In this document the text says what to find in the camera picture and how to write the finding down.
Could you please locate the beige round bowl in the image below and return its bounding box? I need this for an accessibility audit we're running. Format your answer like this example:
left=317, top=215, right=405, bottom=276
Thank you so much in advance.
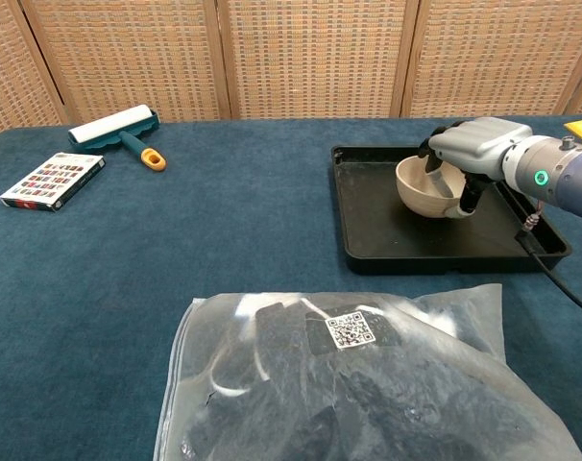
left=395, top=154, right=471, bottom=219

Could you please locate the black square plastic tray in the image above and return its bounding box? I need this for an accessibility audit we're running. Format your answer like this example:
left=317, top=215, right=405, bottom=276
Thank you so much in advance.
left=330, top=143, right=573, bottom=277

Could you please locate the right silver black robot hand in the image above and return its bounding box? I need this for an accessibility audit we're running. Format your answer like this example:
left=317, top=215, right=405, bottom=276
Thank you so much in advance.
left=417, top=116, right=534, bottom=220

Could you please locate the clear bag with black garment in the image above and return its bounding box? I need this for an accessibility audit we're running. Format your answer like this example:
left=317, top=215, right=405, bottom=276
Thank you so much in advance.
left=152, top=282, right=582, bottom=461

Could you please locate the blue carpet table cover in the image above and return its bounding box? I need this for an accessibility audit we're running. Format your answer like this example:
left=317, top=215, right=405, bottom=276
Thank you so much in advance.
left=0, top=113, right=582, bottom=461

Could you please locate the colourful printed card box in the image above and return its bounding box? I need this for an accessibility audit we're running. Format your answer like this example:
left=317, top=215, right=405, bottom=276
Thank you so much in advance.
left=0, top=152, right=107, bottom=214

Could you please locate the teal lint roller white roll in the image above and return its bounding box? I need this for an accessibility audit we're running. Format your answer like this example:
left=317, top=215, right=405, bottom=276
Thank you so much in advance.
left=67, top=104, right=168, bottom=173

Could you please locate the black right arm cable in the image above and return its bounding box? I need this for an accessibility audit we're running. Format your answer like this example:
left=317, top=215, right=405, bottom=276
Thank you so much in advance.
left=514, top=200, right=582, bottom=319

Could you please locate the woven wooden folding screen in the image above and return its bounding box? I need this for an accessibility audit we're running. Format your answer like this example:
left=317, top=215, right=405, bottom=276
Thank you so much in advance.
left=0, top=0, right=582, bottom=141

